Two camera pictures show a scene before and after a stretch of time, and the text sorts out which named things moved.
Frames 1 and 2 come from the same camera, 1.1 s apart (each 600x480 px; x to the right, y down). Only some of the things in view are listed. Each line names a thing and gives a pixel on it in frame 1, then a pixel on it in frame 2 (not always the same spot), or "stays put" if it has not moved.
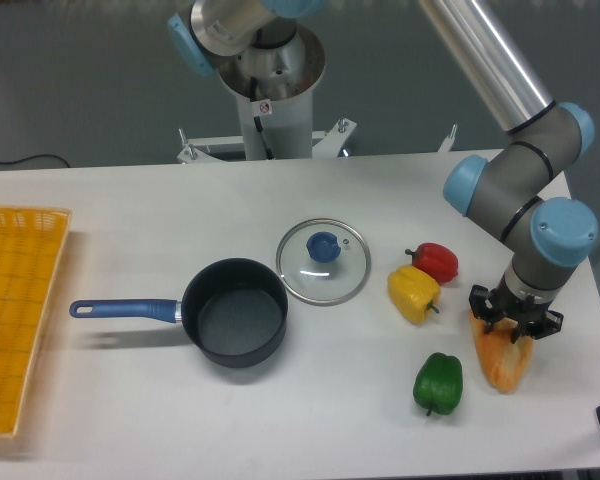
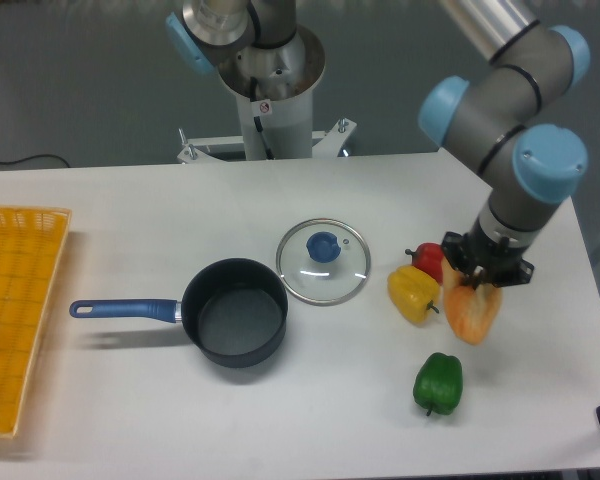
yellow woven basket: [21, 250] stays put
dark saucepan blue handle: [234, 311] stays put
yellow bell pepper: [413, 293] stays put
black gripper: [523, 311] → [496, 260]
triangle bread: [507, 363] → [471, 309]
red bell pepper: [437, 260] stays put
